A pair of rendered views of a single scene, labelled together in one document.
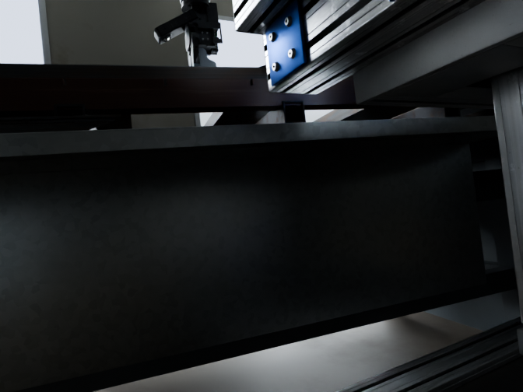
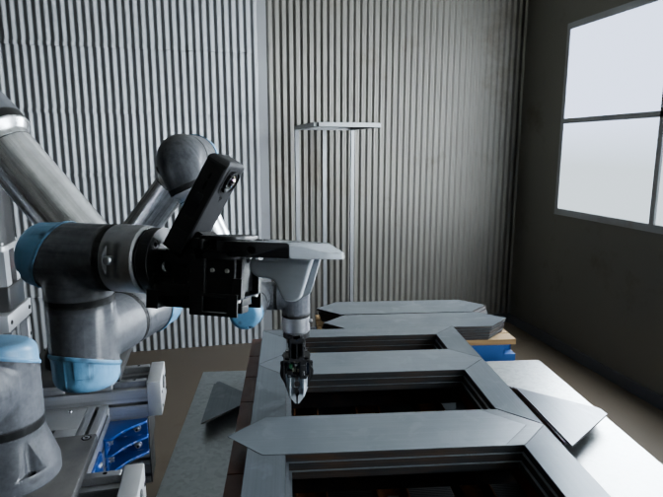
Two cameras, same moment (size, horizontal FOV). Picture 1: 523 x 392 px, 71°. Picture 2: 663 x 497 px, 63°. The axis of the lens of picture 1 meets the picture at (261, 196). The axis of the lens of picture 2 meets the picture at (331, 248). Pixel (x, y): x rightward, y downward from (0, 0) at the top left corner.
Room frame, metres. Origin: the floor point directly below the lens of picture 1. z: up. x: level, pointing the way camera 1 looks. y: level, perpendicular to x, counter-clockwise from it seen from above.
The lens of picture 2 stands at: (1.34, -1.22, 1.56)
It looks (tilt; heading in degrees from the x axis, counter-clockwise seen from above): 10 degrees down; 104
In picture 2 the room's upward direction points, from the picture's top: straight up
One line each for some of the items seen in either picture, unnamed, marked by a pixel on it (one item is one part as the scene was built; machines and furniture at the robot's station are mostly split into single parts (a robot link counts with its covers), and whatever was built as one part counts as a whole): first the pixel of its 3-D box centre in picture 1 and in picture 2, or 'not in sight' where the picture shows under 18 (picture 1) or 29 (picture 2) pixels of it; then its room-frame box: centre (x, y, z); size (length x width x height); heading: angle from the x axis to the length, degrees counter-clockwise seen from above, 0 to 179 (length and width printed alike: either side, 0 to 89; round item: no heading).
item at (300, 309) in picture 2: not in sight; (294, 295); (0.91, 0.11, 1.18); 0.09 x 0.08 x 0.11; 11
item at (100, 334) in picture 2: not in sight; (93, 335); (0.91, -0.68, 1.34); 0.11 x 0.08 x 0.11; 91
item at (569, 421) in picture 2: not in sight; (563, 411); (1.65, 0.45, 0.77); 0.45 x 0.20 x 0.04; 108
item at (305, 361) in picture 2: (201, 28); (296, 353); (0.92, 0.11, 1.02); 0.09 x 0.08 x 0.12; 108
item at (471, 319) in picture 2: not in sight; (408, 319); (1.12, 1.09, 0.82); 0.80 x 0.40 x 0.06; 18
